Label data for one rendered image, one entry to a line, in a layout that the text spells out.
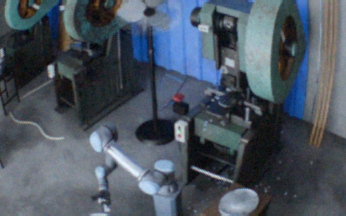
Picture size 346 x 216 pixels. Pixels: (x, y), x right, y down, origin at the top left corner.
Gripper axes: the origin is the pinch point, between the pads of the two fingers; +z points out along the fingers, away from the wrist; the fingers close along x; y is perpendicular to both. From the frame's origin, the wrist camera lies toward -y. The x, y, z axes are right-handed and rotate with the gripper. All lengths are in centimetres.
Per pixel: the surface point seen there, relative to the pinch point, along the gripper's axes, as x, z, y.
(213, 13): -113, -70, 85
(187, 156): -1, -61, 66
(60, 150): 34, -110, -57
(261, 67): -100, -13, 104
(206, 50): -81, -71, 79
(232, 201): -9, 4, 92
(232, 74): -67, -63, 96
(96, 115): 30, -165, -17
